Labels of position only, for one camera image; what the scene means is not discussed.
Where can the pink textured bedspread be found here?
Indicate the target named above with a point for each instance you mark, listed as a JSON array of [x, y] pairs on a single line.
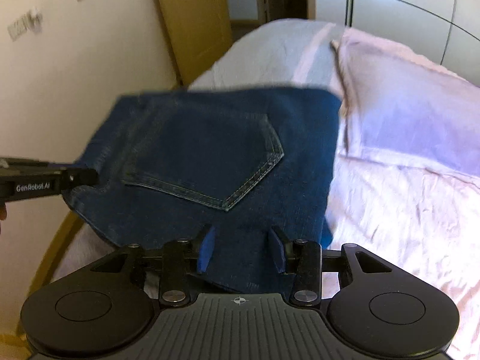
[[406, 182]]

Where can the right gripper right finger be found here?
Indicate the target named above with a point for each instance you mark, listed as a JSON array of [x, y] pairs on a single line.
[[300, 260]]

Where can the dark blue denim jeans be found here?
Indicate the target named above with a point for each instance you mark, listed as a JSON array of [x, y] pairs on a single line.
[[210, 172]]

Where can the white wall socket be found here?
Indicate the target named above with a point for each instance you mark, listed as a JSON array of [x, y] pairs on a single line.
[[31, 21]]

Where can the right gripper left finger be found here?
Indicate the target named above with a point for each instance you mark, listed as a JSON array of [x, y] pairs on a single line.
[[183, 259]]

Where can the white glossy wardrobe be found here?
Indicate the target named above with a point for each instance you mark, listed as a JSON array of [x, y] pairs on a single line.
[[444, 31]]

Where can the brown cardboard box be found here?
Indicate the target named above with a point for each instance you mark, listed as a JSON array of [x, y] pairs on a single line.
[[199, 32]]

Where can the light blue striped sheet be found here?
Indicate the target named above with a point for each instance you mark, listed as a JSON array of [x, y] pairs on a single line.
[[270, 60]]

